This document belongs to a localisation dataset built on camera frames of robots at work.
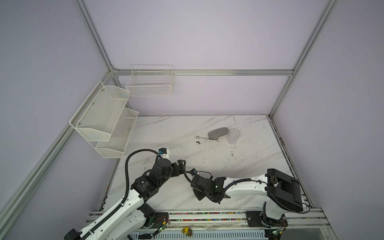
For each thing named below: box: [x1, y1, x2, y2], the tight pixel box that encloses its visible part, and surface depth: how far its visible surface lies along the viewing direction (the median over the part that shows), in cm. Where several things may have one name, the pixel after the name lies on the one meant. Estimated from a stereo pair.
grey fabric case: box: [208, 127, 229, 139], surface depth 109 cm
